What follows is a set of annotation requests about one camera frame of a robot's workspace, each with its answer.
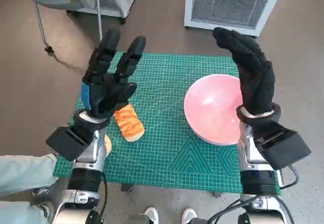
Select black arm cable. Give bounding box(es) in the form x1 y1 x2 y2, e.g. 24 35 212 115
207 196 294 224
100 173 108 217

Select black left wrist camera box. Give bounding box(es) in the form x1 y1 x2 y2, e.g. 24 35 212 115
45 126 94 162

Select long striped toy bread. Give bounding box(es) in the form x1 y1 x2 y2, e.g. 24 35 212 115
113 103 145 143

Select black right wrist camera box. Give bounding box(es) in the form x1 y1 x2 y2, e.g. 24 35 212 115
254 121 312 170

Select dark grey robot right leg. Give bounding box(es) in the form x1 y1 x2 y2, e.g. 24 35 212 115
188 217 211 224

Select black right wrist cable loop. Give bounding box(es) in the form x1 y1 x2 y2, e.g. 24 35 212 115
278 164 299 189

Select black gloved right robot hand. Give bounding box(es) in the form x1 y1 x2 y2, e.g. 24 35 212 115
212 27 276 116

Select pink bowl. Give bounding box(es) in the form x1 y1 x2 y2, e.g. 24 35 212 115
184 73 244 146

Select white shoe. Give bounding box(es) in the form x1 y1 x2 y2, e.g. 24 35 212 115
144 207 159 224
182 208 195 224

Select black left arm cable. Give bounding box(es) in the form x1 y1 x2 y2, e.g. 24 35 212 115
100 173 108 217

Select large white mesh cabinet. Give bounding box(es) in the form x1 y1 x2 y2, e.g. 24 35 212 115
184 0 296 37

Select person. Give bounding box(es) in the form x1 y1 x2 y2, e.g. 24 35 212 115
0 153 59 224

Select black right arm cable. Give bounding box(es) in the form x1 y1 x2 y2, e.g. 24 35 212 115
207 196 294 224

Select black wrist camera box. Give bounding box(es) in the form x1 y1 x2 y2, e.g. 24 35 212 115
45 126 94 162
254 121 312 170

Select round toy bread bun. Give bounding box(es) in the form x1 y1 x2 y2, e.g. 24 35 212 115
104 134 113 158

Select grey metal pole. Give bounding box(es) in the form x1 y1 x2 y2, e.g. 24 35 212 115
95 0 104 42

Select green cutting mat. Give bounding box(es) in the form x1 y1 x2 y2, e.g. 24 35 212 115
52 53 281 194

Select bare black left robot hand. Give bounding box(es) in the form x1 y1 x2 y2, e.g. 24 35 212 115
80 28 147 120

